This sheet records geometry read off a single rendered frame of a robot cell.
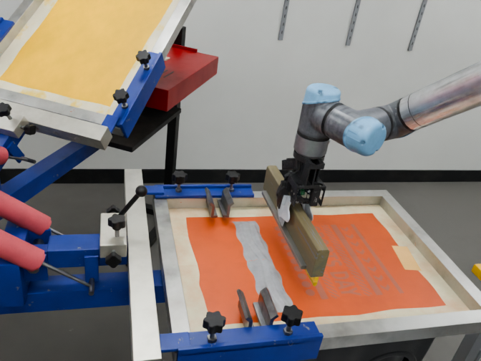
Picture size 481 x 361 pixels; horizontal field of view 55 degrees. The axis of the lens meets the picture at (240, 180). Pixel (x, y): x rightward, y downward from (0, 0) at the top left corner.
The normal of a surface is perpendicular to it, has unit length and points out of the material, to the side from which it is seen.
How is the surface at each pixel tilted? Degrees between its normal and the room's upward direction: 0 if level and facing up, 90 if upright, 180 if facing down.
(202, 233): 0
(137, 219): 0
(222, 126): 90
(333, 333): 0
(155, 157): 90
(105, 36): 32
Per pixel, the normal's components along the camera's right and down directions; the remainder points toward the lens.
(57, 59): -0.04, -0.50
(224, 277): 0.13, -0.86
